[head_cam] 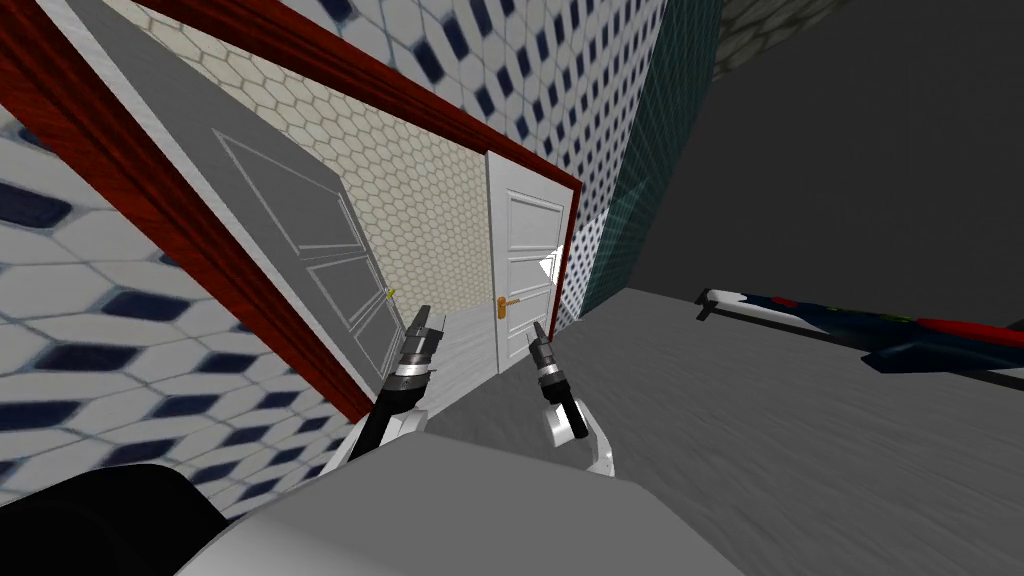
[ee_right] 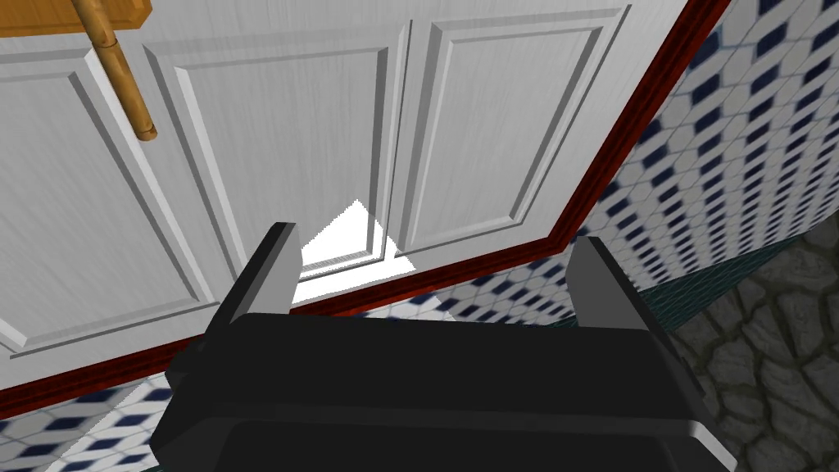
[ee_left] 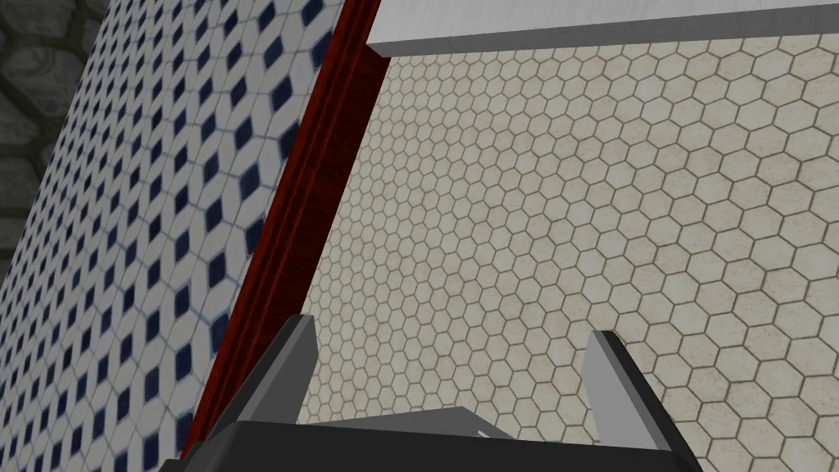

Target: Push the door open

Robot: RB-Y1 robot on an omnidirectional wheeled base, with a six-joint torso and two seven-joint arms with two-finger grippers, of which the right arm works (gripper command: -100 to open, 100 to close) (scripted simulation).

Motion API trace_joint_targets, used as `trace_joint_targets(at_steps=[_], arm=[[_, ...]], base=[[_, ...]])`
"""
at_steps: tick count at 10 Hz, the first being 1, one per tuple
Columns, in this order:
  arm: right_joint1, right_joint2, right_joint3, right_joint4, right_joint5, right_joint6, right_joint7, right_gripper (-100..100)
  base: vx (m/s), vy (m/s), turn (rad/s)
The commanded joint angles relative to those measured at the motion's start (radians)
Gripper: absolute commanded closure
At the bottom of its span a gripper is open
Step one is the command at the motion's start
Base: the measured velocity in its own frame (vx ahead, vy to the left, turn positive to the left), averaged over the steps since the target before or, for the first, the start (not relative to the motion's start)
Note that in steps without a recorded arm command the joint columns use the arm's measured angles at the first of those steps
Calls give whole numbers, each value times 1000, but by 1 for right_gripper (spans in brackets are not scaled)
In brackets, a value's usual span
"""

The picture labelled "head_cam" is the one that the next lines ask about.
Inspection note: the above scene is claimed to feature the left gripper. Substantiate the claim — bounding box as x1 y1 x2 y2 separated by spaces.
397 303 448 368

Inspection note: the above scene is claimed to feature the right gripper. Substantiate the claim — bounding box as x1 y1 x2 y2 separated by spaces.
531 319 561 371

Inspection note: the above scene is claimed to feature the white panelled door leaf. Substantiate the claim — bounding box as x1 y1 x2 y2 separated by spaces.
484 149 577 377

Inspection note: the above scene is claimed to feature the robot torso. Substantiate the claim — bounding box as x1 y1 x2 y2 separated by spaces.
174 430 747 576

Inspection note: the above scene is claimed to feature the grey panelled door leaf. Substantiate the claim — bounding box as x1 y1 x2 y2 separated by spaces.
35 0 408 398

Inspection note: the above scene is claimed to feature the bed with blue red cover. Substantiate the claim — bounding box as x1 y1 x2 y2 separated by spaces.
694 286 1024 393

